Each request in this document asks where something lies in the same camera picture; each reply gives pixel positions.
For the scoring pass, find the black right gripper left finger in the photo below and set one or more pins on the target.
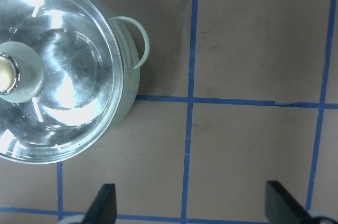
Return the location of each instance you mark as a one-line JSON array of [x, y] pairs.
[[104, 207]]

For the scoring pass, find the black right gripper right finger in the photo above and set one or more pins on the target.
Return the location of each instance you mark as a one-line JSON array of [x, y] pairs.
[[281, 206]]

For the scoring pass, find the glass pot lid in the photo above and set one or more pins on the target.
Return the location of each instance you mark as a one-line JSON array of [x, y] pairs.
[[82, 84]]

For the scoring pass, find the pale green cooking pot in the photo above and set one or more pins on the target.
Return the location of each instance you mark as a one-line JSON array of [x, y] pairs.
[[132, 61]]

